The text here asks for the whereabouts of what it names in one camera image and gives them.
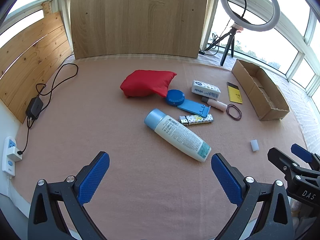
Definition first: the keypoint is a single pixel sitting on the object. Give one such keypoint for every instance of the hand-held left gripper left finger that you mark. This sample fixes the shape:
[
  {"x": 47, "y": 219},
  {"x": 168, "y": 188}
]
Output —
[{"x": 93, "y": 177}]

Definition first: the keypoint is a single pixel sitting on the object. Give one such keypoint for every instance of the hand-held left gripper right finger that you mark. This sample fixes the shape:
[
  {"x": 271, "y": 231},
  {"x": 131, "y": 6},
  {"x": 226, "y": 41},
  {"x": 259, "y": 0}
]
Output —
[{"x": 226, "y": 180}]

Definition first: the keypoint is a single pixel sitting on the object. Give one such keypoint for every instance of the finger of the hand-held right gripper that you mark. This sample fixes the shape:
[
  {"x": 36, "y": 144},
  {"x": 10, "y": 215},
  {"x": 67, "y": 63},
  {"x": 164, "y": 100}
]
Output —
[
  {"x": 281, "y": 158},
  {"x": 301, "y": 152}
]

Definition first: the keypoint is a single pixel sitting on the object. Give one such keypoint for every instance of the cardboard box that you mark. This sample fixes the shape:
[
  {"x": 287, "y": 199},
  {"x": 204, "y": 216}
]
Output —
[{"x": 272, "y": 110}]

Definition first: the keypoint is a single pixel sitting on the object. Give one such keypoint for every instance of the large blue-capped lotion bottle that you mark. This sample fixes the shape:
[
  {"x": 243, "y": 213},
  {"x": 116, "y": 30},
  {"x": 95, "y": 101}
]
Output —
[{"x": 175, "y": 132}]

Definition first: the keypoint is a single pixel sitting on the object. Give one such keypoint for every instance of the small grey-capped bottle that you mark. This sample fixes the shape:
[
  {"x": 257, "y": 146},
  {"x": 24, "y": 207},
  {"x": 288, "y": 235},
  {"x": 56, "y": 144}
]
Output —
[{"x": 217, "y": 105}]

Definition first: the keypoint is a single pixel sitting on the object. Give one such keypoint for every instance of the yellow and black card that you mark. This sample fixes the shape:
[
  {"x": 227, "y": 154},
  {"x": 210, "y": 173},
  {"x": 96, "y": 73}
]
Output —
[{"x": 235, "y": 96}]

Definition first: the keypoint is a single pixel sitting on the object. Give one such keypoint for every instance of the blue phone stand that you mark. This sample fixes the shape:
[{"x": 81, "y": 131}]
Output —
[{"x": 192, "y": 105}]

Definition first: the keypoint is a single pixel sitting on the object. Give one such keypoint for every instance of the white tissue pack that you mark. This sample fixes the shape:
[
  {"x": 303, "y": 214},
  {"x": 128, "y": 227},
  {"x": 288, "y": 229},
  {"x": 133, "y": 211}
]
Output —
[{"x": 205, "y": 89}]

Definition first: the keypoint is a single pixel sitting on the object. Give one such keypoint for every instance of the red fabric pouch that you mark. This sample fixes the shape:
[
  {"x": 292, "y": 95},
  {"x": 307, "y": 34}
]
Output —
[{"x": 145, "y": 82}]

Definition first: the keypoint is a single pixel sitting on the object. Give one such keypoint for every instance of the small white cap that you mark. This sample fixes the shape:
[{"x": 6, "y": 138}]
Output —
[{"x": 254, "y": 145}]

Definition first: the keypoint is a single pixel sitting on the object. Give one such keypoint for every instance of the pale checkered blanket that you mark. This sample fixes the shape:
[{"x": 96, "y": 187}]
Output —
[{"x": 297, "y": 95}]

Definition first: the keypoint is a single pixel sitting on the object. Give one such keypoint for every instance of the pink felt mat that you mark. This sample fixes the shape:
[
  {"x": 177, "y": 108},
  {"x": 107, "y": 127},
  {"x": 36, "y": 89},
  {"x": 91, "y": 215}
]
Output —
[{"x": 100, "y": 120}]

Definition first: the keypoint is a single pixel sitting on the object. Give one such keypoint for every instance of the patterned lighter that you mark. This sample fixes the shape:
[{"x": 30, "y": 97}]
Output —
[{"x": 197, "y": 120}]

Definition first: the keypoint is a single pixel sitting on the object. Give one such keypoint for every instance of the brown rubber band loop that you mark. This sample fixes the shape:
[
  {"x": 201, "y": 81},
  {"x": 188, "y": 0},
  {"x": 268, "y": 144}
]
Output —
[{"x": 228, "y": 112}]

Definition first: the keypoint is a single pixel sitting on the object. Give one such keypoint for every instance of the white plug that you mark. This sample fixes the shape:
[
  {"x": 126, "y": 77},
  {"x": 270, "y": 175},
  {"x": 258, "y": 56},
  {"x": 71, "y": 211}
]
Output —
[{"x": 15, "y": 155}]

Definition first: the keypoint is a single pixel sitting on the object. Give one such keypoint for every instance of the black power adapter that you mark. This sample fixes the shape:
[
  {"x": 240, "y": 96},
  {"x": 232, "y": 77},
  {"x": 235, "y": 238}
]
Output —
[{"x": 34, "y": 107}]

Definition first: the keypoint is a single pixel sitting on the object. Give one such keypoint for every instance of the black inline controller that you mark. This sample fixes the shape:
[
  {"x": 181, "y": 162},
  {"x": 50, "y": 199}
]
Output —
[{"x": 202, "y": 52}]

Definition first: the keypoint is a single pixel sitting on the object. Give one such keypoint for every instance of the light wooden board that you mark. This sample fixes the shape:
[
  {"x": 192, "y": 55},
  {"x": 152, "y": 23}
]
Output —
[{"x": 137, "y": 17}]

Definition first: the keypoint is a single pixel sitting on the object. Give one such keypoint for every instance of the white wall power strip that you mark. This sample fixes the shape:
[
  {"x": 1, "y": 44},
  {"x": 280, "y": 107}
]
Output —
[{"x": 8, "y": 166}]

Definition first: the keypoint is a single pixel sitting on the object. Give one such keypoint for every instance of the white window frame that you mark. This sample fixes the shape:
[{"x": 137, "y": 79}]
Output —
[
  {"x": 297, "y": 62},
  {"x": 62, "y": 5}
]

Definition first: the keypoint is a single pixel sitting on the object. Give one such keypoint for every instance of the pine wood wall panel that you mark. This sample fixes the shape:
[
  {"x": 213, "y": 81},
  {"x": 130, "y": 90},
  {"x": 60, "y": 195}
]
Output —
[{"x": 30, "y": 55}]

